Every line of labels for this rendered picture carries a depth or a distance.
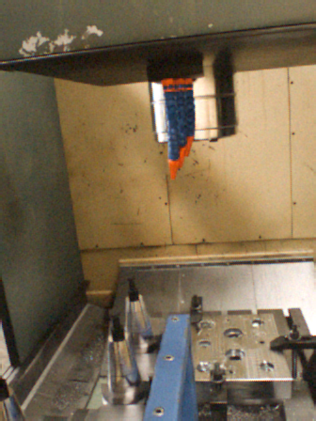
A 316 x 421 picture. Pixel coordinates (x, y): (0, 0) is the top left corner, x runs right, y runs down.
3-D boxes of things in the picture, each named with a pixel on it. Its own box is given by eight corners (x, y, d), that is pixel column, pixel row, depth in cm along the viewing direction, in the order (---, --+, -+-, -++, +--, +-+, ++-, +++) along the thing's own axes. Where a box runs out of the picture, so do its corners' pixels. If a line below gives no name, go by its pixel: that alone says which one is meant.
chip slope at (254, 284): (86, 409, 135) (74, 341, 129) (126, 314, 200) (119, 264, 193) (361, 408, 123) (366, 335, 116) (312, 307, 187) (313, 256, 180)
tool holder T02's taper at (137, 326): (150, 345, 60) (144, 304, 59) (121, 344, 61) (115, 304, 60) (156, 330, 64) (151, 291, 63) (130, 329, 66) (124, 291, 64)
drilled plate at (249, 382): (185, 398, 89) (183, 380, 88) (192, 331, 117) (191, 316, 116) (291, 397, 86) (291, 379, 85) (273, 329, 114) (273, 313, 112)
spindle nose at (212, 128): (237, 138, 66) (233, 62, 63) (143, 146, 70) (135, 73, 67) (241, 132, 81) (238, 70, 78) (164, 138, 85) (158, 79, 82)
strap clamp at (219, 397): (213, 447, 80) (208, 385, 76) (213, 403, 93) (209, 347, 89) (229, 447, 80) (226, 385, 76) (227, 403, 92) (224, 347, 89)
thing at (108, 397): (139, 418, 49) (137, 401, 49) (96, 411, 51) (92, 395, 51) (156, 385, 55) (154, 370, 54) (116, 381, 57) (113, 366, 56)
